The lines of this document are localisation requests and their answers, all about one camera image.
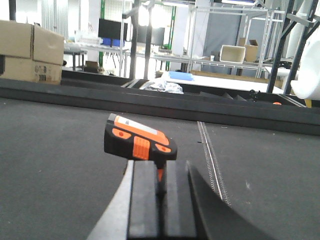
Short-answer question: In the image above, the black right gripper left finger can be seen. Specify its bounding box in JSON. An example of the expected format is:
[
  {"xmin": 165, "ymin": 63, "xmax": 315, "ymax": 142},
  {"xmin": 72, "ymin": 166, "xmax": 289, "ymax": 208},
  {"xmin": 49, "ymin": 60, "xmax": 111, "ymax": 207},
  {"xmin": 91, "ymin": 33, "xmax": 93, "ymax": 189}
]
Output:
[{"xmin": 87, "ymin": 160, "xmax": 160, "ymax": 240}]

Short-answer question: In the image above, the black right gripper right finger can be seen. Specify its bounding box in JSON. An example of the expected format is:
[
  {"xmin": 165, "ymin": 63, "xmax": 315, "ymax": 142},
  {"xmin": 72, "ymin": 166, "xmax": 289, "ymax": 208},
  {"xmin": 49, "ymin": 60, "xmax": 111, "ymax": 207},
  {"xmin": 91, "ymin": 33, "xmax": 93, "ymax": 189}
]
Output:
[{"xmin": 162, "ymin": 160, "xmax": 272, "ymax": 240}]

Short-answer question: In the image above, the large stacked cardboard box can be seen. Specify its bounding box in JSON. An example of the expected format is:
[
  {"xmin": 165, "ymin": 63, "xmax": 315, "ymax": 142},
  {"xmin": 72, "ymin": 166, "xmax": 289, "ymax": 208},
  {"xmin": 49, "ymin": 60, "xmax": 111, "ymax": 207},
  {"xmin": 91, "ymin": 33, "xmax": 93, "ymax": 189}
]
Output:
[{"xmin": 0, "ymin": 20, "xmax": 64, "ymax": 85}]

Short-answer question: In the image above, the crumpled silver foil bag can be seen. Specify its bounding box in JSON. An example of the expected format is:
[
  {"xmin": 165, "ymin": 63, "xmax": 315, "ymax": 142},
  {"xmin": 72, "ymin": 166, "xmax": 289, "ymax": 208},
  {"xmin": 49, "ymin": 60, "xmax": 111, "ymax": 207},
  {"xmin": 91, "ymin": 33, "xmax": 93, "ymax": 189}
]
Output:
[{"xmin": 145, "ymin": 81, "xmax": 184, "ymax": 94}]

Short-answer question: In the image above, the blue foam pad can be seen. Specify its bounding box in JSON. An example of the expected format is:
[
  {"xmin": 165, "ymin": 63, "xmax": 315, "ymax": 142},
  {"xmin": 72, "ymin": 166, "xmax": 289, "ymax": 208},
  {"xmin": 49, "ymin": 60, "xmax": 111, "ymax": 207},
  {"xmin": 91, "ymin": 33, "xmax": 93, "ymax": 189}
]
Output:
[{"xmin": 168, "ymin": 71, "xmax": 194, "ymax": 81}]

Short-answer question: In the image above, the white plastic tub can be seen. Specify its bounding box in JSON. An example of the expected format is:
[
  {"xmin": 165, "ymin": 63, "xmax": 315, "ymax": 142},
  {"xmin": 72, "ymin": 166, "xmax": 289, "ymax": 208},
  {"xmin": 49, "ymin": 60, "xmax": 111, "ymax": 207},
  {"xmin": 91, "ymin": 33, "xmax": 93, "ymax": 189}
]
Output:
[{"xmin": 219, "ymin": 44, "xmax": 246, "ymax": 64}]

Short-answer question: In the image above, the metal shelving rack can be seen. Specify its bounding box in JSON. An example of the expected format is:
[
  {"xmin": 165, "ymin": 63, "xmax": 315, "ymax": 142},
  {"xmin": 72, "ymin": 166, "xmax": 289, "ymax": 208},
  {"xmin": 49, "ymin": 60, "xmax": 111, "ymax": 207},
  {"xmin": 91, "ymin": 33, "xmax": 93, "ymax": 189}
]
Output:
[{"xmin": 187, "ymin": 1, "xmax": 283, "ymax": 77}]

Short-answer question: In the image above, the black computer monitor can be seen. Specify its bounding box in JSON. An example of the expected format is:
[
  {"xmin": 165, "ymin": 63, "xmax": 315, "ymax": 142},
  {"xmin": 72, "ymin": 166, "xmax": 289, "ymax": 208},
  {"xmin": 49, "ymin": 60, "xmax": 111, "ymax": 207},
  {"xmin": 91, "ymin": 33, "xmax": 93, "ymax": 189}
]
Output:
[{"xmin": 98, "ymin": 18, "xmax": 122, "ymax": 40}]

